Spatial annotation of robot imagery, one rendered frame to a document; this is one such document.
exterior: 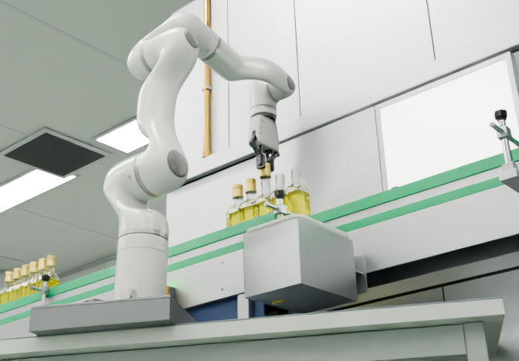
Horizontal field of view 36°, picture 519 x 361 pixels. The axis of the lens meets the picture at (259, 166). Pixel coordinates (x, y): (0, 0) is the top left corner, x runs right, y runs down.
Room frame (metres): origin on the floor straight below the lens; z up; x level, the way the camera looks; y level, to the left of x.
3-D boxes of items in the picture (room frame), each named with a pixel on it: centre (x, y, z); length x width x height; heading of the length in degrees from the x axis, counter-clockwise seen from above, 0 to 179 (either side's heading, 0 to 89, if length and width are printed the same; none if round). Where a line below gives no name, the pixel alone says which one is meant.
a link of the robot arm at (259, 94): (2.19, -0.02, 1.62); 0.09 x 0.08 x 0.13; 52
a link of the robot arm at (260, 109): (2.19, -0.02, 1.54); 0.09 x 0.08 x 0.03; 140
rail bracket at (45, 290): (2.63, 0.77, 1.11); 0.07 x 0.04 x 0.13; 140
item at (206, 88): (2.55, 0.19, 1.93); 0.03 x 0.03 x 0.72; 50
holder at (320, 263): (1.86, -0.11, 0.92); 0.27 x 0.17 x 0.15; 140
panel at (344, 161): (2.09, -0.34, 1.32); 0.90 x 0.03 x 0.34; 50
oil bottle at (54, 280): (2.89, 0.81, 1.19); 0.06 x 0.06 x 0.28; 50
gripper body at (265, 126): (2.19, -0.02, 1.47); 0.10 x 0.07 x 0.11; 140
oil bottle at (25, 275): (3.01, 0.94, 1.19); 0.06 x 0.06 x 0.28; 50
